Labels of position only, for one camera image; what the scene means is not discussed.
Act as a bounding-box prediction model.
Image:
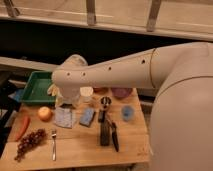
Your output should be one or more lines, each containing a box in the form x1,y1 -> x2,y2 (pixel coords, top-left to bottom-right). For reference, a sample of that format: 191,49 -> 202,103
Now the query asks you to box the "yellow apple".
37,106 -> 52,121

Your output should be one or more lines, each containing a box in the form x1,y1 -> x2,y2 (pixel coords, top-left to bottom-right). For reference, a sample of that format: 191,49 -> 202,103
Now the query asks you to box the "blue cup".
121,105 -> 134,121

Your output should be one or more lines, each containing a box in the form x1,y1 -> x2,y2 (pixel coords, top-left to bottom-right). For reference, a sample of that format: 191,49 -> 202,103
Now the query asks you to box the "light blue cloth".
54,107 -> 76,129

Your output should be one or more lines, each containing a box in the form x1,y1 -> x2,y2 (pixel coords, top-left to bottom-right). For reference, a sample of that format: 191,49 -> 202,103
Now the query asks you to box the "purple bowl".
111,88 -> 133,99

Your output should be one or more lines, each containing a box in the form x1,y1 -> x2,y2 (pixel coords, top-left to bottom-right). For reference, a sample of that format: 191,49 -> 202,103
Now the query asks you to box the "red orange pepper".
15,116 -> 30,141

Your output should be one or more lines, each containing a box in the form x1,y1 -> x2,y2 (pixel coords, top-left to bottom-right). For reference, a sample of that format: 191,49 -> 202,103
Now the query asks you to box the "purple grape bunch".
14,129 -> 46,162

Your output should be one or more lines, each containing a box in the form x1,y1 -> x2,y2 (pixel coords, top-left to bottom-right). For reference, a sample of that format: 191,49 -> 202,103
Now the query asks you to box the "white cup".
80,87 -> 93,102

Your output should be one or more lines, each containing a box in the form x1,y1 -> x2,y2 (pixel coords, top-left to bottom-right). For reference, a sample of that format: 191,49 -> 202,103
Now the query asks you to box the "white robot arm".
52,42 -> 213,171

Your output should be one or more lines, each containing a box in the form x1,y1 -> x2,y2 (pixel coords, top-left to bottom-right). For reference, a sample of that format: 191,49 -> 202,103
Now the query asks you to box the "orange bowl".
93,87 -> 108,93

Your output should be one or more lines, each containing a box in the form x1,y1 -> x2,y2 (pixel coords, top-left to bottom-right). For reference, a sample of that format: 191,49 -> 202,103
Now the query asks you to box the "green plastic tray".
20,71 -> 55,105

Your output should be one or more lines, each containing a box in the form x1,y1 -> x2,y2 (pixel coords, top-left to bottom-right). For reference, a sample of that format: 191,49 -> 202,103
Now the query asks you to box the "blue object left of tray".
10,89 -> 23,102

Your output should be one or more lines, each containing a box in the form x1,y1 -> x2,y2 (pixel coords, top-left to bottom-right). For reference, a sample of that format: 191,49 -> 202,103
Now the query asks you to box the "black handled knife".
107,116 -> 119,152

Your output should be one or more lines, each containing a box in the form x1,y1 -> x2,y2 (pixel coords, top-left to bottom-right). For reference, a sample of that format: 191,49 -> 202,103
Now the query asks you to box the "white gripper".
54,54 -> 88,107

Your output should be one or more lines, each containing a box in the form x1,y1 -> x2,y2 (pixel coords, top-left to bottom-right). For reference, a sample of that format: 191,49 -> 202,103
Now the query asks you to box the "black rectangular block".
100,121 -> 110,146

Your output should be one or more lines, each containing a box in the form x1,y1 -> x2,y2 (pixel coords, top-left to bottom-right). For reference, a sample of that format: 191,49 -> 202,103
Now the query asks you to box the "blue sponge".
79,108 -> 95,127

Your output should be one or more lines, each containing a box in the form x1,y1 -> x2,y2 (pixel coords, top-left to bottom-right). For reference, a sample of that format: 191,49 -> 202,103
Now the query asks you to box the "silver fork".
51,130 -> 57,161

